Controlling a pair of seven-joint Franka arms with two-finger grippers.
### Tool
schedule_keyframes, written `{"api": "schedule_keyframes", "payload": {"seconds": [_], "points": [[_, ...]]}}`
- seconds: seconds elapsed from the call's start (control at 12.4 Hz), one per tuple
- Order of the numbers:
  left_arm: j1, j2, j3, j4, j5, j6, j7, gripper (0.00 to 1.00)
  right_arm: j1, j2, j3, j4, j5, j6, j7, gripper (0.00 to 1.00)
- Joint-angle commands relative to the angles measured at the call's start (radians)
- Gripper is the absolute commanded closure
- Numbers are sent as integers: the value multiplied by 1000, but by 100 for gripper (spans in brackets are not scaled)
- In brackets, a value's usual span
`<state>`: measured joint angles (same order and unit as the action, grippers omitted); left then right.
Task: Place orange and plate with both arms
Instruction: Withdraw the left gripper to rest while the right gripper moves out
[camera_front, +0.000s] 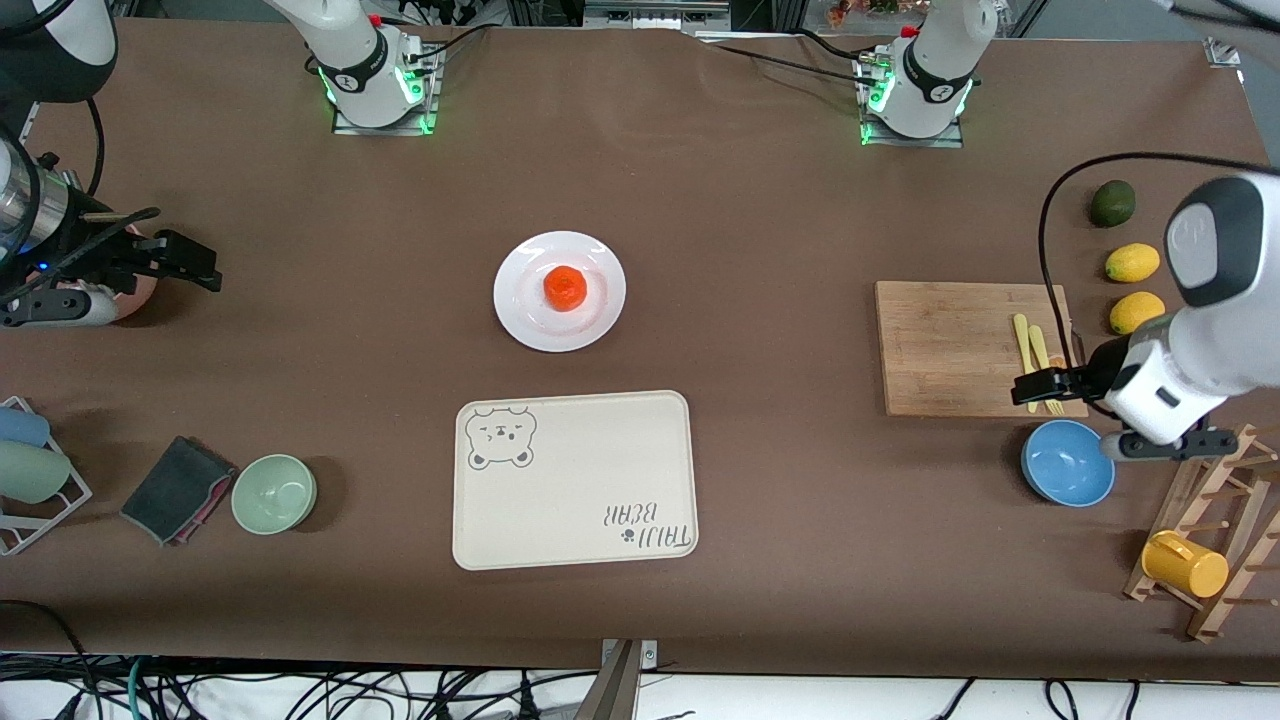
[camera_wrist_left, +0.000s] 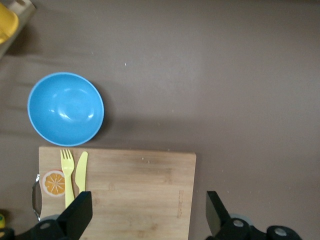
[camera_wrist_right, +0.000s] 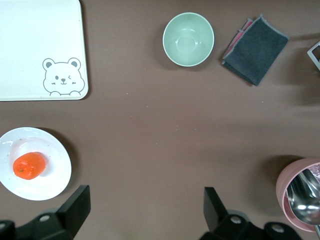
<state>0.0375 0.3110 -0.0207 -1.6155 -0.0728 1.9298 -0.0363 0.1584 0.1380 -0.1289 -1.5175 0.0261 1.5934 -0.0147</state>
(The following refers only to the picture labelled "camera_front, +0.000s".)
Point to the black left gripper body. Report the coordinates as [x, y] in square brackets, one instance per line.
[1093, 375]

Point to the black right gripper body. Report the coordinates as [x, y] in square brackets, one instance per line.
[108, 256]

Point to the white round plate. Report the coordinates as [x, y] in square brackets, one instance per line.
[530, 322]

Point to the orange mandarin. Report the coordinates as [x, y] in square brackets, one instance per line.
[565, 288]

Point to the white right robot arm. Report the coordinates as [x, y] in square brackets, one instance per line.
[350, 60]

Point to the yellow plastic fork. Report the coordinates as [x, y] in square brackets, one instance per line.
[1041, 350]

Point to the yellow plastic knife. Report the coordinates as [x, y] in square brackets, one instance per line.
[1024, 345]

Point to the pink bowl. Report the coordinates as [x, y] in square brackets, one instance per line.
[140, 297]

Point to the blue bowl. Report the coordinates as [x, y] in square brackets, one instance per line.
[1065, 465]

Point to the yellow lemon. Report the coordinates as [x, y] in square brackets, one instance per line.
[1133, 262]
[1135, 313]

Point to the wooden cutting board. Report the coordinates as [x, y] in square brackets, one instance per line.
[940, 340]

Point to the dark green avocado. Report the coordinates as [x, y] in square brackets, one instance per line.
[1112, 204]

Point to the wooden mug rack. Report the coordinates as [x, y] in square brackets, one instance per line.
[1215, 520]

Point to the light blue cup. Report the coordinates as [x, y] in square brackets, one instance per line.
[22, 427]

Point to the yellow mug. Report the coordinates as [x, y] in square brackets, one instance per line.
[1185, 565]

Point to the dark grey folded cloth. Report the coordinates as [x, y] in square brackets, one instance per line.
[175, 488]

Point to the pale green cup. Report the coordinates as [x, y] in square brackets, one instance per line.
[30, 472]

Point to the pale green bowl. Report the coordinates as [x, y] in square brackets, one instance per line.
[273, 494]

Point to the cream bear print tray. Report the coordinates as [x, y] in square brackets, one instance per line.
[560, 490]

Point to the grey metal bar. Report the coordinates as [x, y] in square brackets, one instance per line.
[612, 690]

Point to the aluminium frame rail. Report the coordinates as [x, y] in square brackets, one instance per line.
[29, 118]
[1222, 50]

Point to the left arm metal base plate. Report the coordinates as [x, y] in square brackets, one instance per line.
[950, 138]

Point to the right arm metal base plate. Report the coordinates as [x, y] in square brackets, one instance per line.
[425, 100]

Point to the metal clamp bracket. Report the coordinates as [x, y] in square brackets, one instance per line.
[649, 653]

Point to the silver metal frame piece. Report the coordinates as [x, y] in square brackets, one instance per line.
[655, 14]

